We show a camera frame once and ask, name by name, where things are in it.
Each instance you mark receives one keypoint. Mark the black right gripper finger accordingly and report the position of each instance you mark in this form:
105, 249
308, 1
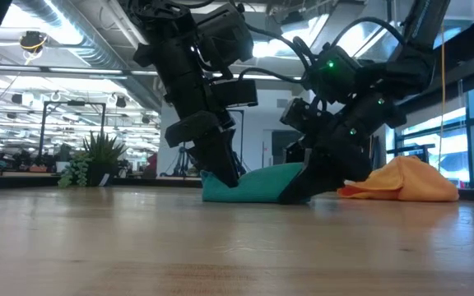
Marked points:
323, 177

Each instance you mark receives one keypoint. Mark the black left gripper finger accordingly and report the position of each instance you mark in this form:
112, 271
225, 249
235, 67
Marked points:
220, 160

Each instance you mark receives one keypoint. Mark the teal microfiber towel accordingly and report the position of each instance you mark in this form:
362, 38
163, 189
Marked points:
257, 185

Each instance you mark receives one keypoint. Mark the orange microfiber towel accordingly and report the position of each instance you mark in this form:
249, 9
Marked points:
405, 181

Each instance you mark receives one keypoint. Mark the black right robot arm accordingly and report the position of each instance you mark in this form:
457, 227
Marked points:
422, 24

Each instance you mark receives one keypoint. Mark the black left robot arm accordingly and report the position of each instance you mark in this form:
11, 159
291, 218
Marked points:
167, 24

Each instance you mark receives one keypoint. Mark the red chair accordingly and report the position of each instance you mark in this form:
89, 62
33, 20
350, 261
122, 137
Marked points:
151, 164

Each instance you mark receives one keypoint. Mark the small green potted plant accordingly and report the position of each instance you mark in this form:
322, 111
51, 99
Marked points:
101, 156

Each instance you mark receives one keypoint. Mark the long ceiling light bar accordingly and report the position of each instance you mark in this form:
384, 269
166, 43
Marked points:
76, 70

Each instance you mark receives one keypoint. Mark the dark background desk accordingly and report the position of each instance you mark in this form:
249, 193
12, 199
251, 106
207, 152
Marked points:
15, 179

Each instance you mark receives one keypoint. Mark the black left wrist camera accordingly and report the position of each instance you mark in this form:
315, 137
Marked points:
235, 93

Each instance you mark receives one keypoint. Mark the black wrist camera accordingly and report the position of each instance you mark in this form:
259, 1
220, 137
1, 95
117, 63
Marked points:
235, 93
300, 115

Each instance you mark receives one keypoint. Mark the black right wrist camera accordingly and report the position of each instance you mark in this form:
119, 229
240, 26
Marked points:
300, 115

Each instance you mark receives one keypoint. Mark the silver ceiling air duct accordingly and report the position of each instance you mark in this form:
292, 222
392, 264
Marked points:
76, 33

